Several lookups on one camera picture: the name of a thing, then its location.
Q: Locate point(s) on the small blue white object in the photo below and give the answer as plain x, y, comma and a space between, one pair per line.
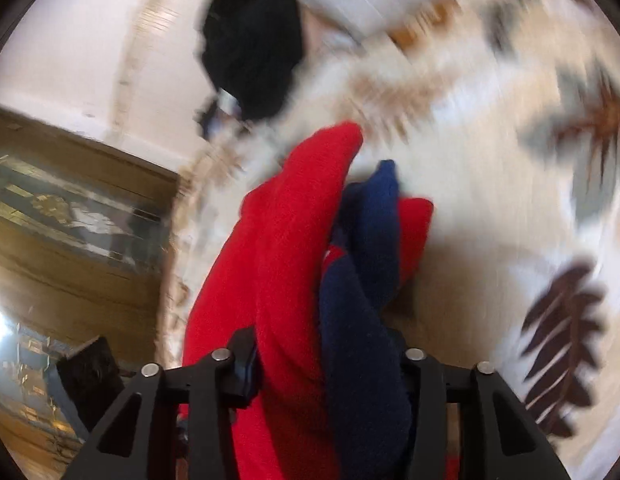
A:
220, 107

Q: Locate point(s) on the leaf printed blanket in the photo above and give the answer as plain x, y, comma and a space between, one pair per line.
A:
490, 185

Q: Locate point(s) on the red and blue sweater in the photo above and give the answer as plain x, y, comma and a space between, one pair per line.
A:
285, 270

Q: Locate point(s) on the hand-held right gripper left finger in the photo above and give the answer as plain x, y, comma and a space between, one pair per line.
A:
247, 360

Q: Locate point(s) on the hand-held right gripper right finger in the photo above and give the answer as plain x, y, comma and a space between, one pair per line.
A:
420, 385

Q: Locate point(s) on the black cloth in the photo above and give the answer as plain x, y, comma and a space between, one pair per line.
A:
255, 45

